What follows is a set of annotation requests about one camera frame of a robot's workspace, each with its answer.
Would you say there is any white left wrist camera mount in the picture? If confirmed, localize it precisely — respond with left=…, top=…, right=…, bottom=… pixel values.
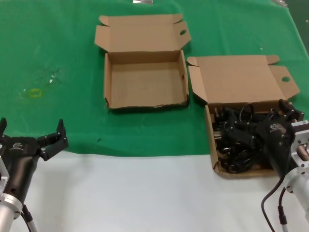
left=0, top=154, right=11, bottom=194

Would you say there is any cardboard box with torn wall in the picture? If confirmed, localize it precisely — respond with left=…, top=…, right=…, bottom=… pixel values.
left=94, top=14, right=193, bottom=111

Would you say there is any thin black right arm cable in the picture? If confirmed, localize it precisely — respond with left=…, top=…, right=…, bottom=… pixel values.
left=261, top=177, right=286, bottom=232

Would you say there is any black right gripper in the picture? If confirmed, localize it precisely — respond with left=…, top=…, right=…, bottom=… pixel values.
left=227, top=99, right=304, bottom=179

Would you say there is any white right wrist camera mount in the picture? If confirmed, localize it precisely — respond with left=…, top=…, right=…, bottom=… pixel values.
left=291, top=120, right=309, bottom=170

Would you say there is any cardboard box with intact walls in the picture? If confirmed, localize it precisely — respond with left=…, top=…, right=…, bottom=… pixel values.
left=187, top=55, right=301, bottom=180

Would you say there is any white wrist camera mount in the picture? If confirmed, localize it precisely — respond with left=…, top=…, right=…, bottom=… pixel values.
left=291, top=120, right=309, bottom=170
left=0, top=154, right=11, bottom=194

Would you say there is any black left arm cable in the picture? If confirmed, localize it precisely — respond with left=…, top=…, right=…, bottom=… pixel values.
left=21, top=204, right=39, bottom=232

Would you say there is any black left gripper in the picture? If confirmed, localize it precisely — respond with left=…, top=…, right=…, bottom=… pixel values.
left=0, top=117, right=69, bottom=203

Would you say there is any black cable with connector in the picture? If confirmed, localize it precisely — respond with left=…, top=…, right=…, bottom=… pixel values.
left=277, top=187, right=291, bottom=232

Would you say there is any green table cloth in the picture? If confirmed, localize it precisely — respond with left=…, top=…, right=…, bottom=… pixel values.
left=0, top=0, right=309, bottom=157

